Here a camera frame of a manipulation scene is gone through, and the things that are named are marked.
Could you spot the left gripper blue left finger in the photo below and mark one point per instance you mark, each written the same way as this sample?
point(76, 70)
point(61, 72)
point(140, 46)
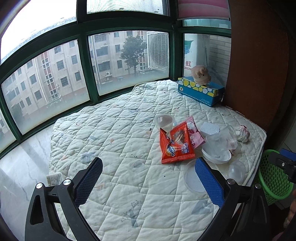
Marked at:
point(43, 222)

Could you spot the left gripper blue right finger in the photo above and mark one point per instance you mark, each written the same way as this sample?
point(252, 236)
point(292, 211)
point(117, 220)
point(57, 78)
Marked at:
point(242, 209)

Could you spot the red white paper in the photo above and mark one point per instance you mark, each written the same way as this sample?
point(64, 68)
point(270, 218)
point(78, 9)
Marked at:
point(242, 133)

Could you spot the pink snack wrapper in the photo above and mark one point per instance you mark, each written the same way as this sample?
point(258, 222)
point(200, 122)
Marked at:
point(195, 136)

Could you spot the orange Ovaltine snack wrapper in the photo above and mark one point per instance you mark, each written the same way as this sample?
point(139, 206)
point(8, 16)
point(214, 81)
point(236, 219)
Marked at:
point(176, 144)

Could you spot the person right hand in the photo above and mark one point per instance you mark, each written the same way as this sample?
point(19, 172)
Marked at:
point(290, 214)

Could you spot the green plastic mesh basket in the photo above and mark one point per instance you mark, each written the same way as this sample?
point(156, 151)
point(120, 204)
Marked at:
point(273, 180)

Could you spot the clear dome lid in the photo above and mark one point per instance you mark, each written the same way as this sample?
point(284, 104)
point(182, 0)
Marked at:
point(237, 171)

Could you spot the clear round plastic lid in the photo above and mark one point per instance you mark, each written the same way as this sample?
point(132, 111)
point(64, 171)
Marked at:
point(191, 179)

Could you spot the clear plastic clamshell container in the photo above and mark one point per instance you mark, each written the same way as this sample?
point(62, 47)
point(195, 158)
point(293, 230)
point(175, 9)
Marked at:
point(225, 136)

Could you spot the white plastic cup lid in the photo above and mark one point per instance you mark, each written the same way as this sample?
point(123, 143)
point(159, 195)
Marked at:
point(216, 152)

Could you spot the white foam piece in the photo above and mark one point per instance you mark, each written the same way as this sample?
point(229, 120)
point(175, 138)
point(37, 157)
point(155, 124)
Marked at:
point(208, 129)

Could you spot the white quilted mattress pad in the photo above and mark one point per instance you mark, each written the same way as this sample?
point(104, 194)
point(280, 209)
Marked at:
point(137, 197)

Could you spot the brown wooden wardrobe panel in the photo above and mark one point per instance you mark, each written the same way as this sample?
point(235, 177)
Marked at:
point(258, 62)

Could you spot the blue yellow tissue box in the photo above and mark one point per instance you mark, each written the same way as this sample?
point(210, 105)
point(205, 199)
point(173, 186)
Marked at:
point(209, 94)

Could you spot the clear plastic cup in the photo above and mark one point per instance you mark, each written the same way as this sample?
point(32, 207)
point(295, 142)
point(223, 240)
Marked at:
point(165, 122)

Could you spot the beige plush toy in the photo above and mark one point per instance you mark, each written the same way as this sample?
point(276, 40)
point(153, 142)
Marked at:
point(200, 75)

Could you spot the green window frame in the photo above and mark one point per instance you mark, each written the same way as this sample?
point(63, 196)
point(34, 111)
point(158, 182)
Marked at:
point(60, 56)

